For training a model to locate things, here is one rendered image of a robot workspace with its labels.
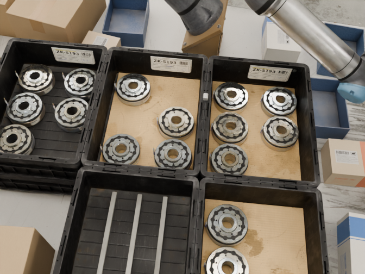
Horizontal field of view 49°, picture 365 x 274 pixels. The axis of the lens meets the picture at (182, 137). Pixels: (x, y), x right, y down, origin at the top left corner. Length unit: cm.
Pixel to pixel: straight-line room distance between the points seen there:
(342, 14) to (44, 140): 225
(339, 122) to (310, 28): 51
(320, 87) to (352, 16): 153
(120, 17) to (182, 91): 53
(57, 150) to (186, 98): 41
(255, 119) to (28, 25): 84
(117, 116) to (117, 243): 38
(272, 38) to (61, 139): 81
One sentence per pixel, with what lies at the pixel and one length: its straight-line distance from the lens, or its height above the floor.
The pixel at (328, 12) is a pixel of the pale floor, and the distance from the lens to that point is 294.
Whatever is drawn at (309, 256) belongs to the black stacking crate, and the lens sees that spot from 106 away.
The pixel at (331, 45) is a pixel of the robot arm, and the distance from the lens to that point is 104.
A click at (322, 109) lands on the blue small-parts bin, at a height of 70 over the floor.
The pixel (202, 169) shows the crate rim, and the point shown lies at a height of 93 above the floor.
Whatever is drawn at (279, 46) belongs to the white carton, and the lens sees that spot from 148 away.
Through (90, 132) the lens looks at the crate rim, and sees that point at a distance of 108.
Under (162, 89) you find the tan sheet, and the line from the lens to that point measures 124.
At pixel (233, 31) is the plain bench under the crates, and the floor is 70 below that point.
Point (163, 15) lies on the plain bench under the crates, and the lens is 166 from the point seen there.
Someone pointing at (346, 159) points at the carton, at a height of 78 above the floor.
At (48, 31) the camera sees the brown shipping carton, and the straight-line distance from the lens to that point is 148.
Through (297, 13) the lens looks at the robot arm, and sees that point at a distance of 100.
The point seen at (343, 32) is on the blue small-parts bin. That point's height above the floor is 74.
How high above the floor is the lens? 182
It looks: 59 degrees down
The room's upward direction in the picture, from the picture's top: 4 degrees clockwise
